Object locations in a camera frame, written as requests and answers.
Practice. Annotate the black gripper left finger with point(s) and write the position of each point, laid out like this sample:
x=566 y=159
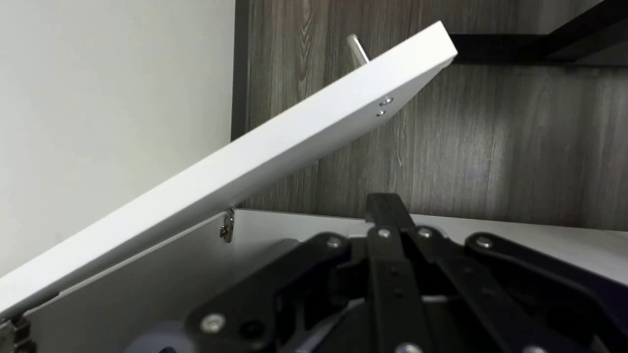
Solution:
x=386 y=281

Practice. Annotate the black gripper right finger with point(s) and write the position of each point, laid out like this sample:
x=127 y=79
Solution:
x=472 y=287

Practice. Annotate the white base cabinet door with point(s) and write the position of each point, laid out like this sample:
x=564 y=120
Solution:
x=262 y=157

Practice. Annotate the silver door hinge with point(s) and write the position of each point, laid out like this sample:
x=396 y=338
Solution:
x=229 y=226

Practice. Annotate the white base cabinet carcass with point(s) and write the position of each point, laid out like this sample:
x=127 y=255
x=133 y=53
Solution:
x=131 y=295

